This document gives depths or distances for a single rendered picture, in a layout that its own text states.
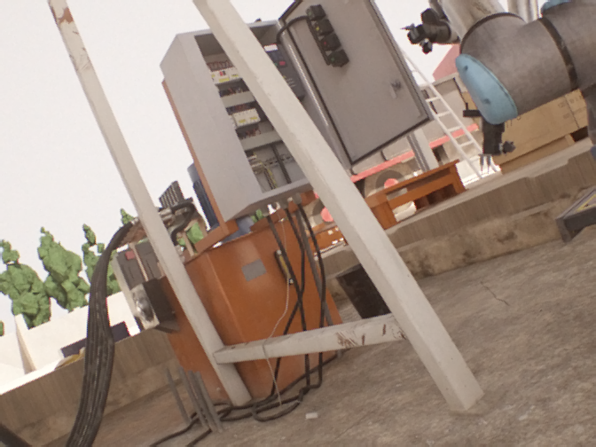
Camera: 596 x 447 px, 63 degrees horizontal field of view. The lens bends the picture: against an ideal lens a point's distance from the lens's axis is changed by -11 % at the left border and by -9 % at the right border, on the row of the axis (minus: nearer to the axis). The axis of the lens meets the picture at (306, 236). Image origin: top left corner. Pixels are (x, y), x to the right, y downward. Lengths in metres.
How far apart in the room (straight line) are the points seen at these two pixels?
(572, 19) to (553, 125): 3.33
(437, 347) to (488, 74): 0.57
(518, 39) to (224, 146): 0.95
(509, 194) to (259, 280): 1.37
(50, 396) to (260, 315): 1.93
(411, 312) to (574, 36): 0.63
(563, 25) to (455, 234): 2.19
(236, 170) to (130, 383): 2.36
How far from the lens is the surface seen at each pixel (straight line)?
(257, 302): 2.08
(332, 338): 1.39
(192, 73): 1.70
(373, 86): 1.69
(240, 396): 2.16
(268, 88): 1.23
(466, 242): 3.03
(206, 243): 1.95
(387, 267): 1.14
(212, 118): 1.64
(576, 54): 0.99
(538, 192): 2.70
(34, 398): 3.63
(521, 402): 1.14
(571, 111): 4.52
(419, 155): 8.30
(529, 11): 1.52
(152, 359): 3.74
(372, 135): 1.73
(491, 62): 0.97
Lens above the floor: 0.47
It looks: 1 degrees up
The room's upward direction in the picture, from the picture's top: 24 degrees counter-clockwise
